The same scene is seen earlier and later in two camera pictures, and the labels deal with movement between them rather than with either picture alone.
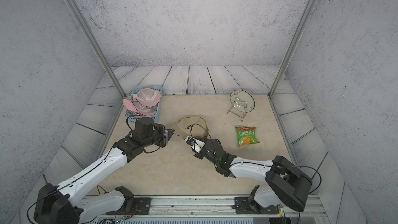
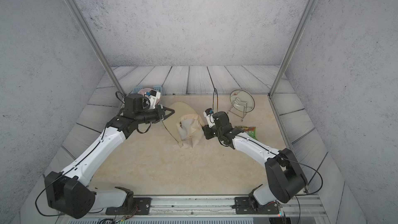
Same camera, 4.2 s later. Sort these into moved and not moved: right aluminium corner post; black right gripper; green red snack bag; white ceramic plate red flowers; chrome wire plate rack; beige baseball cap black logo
Moved: beige baseball cap black logo; black right gripper
Not moved: white ceramic plate red flowers; right aluminium corner post; green red snack bag; chrome wire plate rack
